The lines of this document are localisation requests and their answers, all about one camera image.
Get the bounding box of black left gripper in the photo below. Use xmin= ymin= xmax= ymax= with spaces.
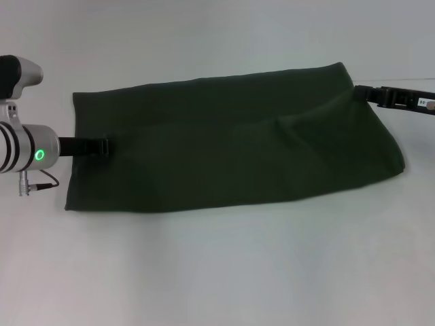
xmin=58 ymin=133 xmax=112 ymax=158

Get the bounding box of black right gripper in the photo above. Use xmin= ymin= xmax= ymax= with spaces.
xmin=353 ymin=84 xmax=435 ymax=117

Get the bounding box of dark green shirt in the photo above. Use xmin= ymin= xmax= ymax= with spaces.
xmin=63 ymin=61 xmax=406 ymax=215

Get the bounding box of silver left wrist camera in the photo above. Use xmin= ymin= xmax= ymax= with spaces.
xmin=0 ymin=54 xmax=44 ymax=127

